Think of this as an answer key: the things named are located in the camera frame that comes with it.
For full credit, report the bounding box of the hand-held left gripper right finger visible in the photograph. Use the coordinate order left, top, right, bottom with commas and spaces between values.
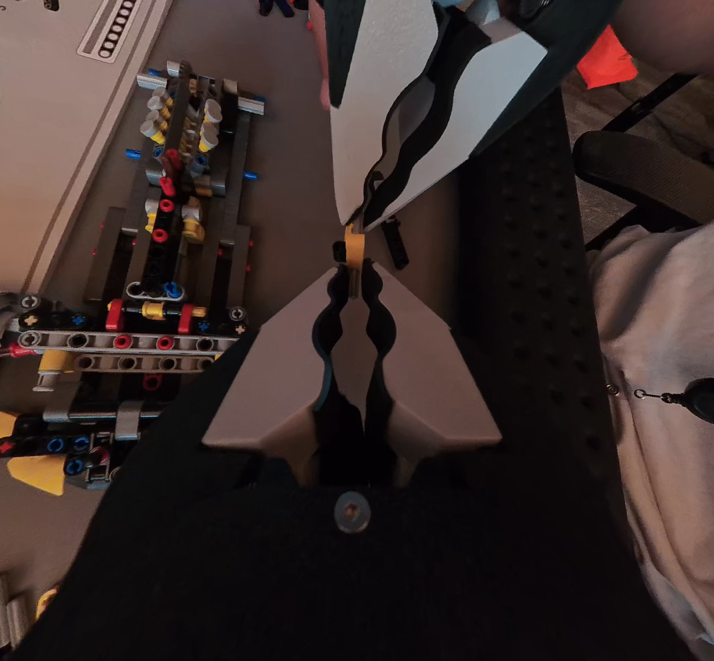
361, 261, 503, 487

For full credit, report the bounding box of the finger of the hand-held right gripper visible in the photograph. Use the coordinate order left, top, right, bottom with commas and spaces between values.
329, 0, 440, 227
363, 6, 550, 230

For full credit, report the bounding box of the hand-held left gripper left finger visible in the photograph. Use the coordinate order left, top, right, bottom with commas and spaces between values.
202, 268, 342, 487

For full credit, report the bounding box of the lego car chassis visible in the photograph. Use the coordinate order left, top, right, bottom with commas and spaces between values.
0, 60, 268, 497

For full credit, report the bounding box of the person's right forearm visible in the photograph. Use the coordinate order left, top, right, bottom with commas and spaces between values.
614, 0, 714, 75

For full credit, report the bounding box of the black lego beam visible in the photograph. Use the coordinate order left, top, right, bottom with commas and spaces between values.
381, 216, 411, 270

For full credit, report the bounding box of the lego instruction booklet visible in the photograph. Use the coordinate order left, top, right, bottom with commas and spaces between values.
0, 0, 180, 294

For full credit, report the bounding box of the person's right hand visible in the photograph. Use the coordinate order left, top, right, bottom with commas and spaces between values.
307, 2, 337, 111

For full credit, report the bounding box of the orange traffic cone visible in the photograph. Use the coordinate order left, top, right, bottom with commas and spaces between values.
576, 25, 638, 90

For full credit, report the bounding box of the black office chair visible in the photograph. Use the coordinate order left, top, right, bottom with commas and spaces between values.
573, 72, 714, 252

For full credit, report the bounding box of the person's white shirt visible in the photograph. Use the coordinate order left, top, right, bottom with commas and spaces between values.
586, 223, 714, 661

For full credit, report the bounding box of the black badge reel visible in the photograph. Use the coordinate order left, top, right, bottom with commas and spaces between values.
608, 378, 714, 425

